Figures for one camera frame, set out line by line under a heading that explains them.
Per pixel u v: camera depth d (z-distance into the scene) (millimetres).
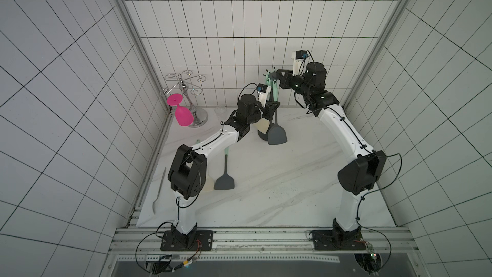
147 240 679
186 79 926
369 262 685
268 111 737
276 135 878
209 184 858
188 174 496
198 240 720
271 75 778
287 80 678
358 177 490
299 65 644
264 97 740
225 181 881
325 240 728
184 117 969
